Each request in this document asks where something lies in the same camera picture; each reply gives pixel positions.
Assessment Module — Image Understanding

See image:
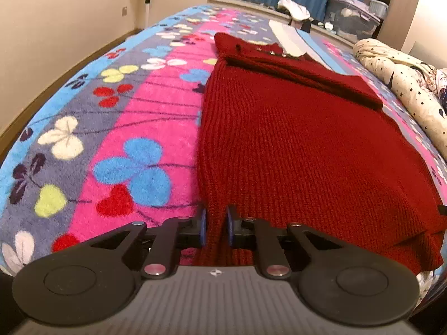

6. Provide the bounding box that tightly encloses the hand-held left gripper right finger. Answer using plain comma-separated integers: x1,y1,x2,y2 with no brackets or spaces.
225,205,336,280

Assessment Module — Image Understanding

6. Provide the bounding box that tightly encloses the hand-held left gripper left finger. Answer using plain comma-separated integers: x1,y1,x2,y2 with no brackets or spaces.
84,205,209,280

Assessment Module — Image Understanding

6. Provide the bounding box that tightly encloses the red knit sweater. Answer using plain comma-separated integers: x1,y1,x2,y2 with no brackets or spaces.
194,32,446,275

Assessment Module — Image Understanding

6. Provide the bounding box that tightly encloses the white clothes pile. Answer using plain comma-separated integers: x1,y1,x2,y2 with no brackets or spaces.
277,0,312,21

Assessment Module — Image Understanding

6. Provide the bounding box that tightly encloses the colourful floral printed blanket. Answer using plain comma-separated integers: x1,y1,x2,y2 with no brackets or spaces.
0,5,447,308

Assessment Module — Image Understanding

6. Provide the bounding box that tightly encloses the cream star print quilt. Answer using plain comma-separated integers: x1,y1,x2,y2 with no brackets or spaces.
352,38,447,159

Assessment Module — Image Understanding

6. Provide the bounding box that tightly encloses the wooden cabinet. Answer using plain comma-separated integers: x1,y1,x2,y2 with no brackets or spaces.
376,0,426,51

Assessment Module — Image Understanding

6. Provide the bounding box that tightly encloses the white plastic basket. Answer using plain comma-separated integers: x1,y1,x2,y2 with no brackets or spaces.
368,0,389,19

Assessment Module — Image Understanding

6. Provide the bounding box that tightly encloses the clear plastic storage box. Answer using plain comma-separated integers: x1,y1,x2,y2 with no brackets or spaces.
326,0,382,42

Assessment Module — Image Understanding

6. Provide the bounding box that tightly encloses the dark garment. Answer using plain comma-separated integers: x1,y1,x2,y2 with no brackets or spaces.
291,17,312,33

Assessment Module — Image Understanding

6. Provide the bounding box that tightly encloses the white standing fan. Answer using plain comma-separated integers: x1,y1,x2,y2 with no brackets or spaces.
124,0,159,30

